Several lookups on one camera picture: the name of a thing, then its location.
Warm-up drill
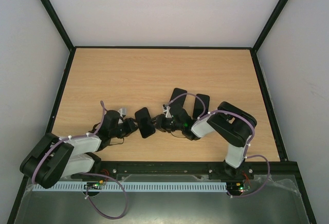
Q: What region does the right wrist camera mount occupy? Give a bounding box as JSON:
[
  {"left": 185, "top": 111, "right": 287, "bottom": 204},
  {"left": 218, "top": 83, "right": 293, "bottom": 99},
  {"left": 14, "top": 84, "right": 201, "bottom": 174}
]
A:
[{"left": 162, "top": 104, "right": 172, "bottom": 118}]

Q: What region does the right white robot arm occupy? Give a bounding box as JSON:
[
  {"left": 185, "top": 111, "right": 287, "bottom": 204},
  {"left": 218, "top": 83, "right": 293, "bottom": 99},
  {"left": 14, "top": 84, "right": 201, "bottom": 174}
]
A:
[{"left": 152, "top": 102, "right": 257, "bottom": 179}]

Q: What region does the black case with camera holes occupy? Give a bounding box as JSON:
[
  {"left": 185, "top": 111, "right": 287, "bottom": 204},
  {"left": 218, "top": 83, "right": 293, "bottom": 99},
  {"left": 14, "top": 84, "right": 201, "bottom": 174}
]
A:
[{"left": 169, "top": 87, "right": 187, "bottom": 107}]

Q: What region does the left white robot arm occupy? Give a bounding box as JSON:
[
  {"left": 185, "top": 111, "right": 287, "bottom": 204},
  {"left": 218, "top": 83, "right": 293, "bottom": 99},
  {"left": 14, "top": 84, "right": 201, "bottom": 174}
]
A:
[{"left": 20, "top": 108, "right": 138, "bottom": 189}]

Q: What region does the black frame base rail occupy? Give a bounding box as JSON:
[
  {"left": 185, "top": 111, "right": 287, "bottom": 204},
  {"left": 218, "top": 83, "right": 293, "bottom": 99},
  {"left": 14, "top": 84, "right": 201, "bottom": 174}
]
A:
[{"left": 71, "top": 161, "right": 299, "bottom": 181}]

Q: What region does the white slotted cable duct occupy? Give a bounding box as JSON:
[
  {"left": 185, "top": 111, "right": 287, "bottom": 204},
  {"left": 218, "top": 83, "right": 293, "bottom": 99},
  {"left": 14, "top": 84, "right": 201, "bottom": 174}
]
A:
[{"left": 32, "top": 181, "right": 227, "bottom": 193}]

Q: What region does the black phone screen up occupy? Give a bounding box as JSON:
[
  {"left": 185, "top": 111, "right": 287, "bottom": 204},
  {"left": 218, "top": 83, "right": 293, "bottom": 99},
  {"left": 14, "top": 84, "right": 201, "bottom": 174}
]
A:
[{"left": 192, "top": 94, "right": 210, "bottom": 119}]

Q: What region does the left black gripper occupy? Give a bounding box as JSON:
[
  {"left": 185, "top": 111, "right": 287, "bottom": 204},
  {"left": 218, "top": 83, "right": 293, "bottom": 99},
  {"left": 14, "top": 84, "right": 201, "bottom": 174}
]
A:
[{"left": 110, "top": 118, "right": 142, "bottom": 139}]

